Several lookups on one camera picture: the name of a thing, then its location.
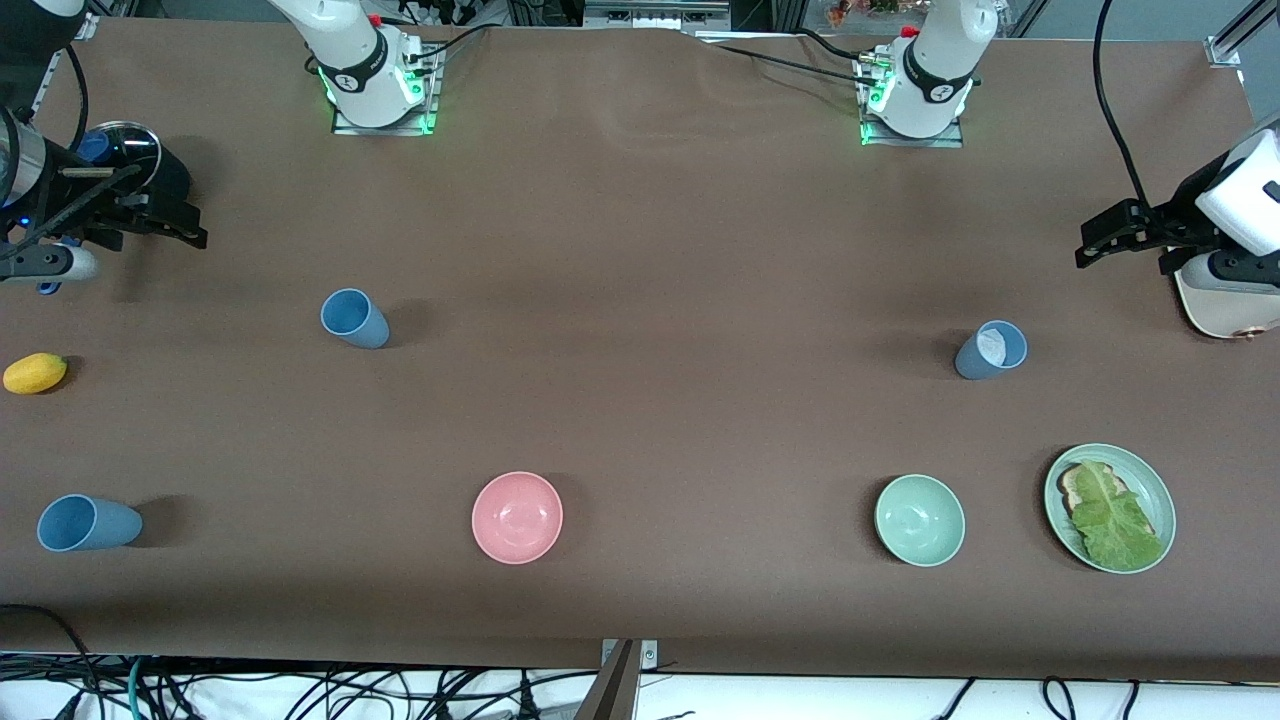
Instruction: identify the blue cup with paper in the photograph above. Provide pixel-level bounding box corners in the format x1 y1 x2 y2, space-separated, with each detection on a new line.
953 320 1029 381

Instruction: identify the plain blue cup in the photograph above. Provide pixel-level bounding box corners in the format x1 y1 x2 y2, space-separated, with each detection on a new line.
37 494 143 553
320 288 391 350

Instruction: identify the glass lid with blue knob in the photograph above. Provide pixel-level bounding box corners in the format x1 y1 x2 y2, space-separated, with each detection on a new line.
72 120 163 183

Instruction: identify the cream toaster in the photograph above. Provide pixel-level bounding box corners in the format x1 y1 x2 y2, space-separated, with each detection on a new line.
1174 262 1280 341

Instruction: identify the yellow lemon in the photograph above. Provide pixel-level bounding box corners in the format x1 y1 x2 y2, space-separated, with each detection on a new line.
3 352 69 395

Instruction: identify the toasted bread slice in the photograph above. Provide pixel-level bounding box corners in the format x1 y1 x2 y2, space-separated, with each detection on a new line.
1058 463 1131 521

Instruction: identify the pale green plate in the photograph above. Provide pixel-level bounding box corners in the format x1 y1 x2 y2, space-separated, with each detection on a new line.
1043 443 1177 575

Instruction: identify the green lettuce leaf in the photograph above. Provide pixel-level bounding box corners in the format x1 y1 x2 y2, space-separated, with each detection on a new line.
1070 460 1166 571

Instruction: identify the pale green bowl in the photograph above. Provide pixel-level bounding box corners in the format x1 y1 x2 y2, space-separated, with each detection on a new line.
874 473 967 568

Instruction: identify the pink bowl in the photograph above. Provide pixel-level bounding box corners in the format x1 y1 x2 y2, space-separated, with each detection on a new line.
471 471 564 565

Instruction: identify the brown table cover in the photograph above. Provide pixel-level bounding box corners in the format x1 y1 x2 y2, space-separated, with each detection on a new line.
0 18 1280 683

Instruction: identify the grey metal box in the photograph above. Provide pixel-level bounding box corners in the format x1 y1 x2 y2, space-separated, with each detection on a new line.
584 0 732 32

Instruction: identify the dark metal bar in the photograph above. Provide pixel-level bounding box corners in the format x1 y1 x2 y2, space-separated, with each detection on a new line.
574 640 642 720

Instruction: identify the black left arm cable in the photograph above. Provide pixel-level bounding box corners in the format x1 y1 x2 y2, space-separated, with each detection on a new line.
1093 0 1153 213

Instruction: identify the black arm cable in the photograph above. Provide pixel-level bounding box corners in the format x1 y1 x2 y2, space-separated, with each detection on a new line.
0 42 143 263
1093 0 1153 213

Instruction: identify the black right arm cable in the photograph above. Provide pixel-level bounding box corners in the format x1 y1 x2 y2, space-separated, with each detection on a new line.
0 42 143 263

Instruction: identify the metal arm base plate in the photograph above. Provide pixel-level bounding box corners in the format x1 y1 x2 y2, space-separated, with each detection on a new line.
858 55 967 149
331 45 441 136

